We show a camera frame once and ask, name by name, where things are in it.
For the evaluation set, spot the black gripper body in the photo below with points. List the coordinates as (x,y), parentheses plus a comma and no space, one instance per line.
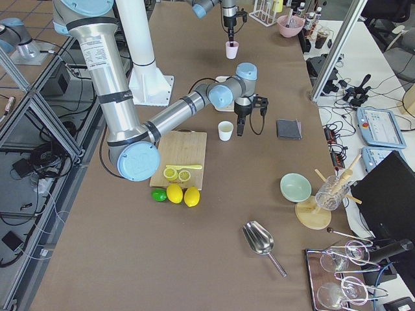
(241,111)
(229,19)

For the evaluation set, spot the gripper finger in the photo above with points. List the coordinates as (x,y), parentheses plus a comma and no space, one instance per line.
(230,35)
(240,129)

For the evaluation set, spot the pale yellow cup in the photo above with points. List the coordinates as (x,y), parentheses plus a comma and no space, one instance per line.
(225,130)

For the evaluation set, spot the pink cup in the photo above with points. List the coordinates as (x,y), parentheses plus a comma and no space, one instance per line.
(231,49)

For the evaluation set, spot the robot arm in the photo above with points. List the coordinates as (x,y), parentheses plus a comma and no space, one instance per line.
(135,129)
(202,7)

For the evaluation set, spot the cream rabbit tray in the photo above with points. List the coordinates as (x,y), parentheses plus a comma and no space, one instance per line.
(230,107)

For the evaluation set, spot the grey folded cloth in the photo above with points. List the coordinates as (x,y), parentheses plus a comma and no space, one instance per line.
(288,129)

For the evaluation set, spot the metal scoop in bowl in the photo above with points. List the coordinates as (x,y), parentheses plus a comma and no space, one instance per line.
(288,20)

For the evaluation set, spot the wooden cutting board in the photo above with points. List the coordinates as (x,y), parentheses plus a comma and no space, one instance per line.
(181,148)

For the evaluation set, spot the pink ribbed bowl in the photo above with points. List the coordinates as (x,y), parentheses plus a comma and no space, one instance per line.
(291,29)

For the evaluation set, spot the lemon half lower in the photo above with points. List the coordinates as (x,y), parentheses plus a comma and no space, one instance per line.
(184,175)

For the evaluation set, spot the lemon half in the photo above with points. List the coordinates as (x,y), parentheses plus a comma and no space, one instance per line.
(170,174)
(184,175)

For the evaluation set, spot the green bowl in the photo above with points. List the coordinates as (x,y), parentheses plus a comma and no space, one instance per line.
(295,187)

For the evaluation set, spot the yellow plastic knife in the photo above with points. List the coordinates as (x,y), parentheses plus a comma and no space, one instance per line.
(180,167)

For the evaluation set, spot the whole lemon upper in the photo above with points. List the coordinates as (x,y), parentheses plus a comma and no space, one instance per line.
(192,197)

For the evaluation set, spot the whole lemon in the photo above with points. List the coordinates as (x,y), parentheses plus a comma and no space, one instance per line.
(192,197)
(174,193)

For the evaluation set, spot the lemon half upper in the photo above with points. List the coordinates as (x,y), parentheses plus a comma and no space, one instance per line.
(170,174)

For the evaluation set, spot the whole lemon lower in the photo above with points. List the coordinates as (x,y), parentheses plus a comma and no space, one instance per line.
(174,193)

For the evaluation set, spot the green lime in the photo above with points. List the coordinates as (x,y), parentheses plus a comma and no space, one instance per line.
(159,195)

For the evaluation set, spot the wooden cup stand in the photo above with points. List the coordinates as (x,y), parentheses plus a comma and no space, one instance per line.
(314,217)

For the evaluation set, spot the steel ice scoop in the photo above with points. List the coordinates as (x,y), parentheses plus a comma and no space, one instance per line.
(261,242)

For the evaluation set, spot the glass mug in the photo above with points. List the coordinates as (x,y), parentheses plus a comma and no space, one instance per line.
(331,193)

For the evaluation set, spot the teach pendant lower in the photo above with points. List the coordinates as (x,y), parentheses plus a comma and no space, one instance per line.
(373,155)

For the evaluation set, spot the teach pendant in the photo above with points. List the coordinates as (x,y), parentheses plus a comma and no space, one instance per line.
(379,128)
(373,155)

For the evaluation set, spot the teach pendant upper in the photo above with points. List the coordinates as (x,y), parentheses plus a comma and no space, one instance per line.
(379,128)

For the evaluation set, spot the black monitor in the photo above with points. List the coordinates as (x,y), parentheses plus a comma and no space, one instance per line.
(387,195)

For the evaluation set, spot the wine glass left upper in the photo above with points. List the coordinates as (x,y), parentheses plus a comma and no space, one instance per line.
(333,262)

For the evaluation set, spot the wine glass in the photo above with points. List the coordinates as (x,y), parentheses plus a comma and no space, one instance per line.
(354,290)
(333,262)
(357,252)
(330,296)

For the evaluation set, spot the wine glass left lower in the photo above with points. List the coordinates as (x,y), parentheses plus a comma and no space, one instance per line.
(330,296)

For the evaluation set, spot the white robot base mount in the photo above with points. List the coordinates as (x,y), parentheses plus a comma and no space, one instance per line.
(149,86)

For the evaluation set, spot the aluminium frame post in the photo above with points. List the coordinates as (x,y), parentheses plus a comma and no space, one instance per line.
(342,35)

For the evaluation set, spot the black wire rack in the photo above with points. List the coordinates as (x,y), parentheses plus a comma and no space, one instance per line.
(335,277)

